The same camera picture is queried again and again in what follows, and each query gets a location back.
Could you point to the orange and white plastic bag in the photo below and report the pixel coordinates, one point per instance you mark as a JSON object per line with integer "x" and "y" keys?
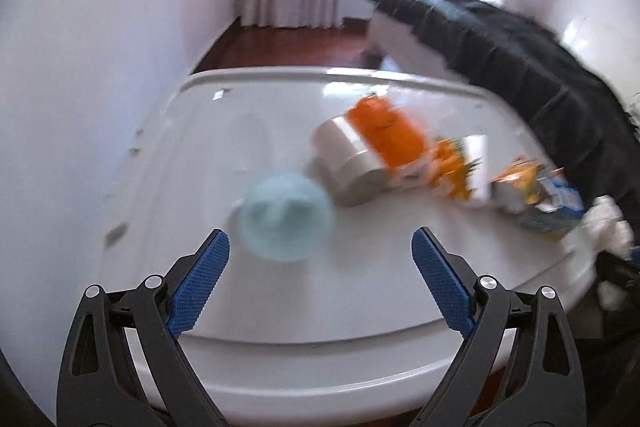
{"x": 390, "y": 132}

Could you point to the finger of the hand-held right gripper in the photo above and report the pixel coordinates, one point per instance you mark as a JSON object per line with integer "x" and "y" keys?
{"x": 620, "y": 272}

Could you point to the white tissue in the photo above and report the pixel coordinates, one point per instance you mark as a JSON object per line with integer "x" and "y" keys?
{"x": 607, "y": 222}

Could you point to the white cylindrical container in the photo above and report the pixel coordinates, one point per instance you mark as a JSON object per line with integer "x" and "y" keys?
{"x": 350, "y": 162}

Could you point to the light blue plastic disc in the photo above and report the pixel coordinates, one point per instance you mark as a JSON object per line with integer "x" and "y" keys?
{"x": 285, "y": 217}

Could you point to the orange and green wrapper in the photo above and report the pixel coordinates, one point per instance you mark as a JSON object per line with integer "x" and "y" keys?
{"x": 452, "y": 172}

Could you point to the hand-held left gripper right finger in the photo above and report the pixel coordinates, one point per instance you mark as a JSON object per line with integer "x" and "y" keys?
{"x": 445, "y": 282}

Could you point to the dark bed cover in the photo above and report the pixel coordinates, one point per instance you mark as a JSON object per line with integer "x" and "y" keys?
{"x": 525, "y": 72}

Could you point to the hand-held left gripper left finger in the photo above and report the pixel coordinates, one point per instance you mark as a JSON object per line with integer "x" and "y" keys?
{"x": 197, "y": 282}

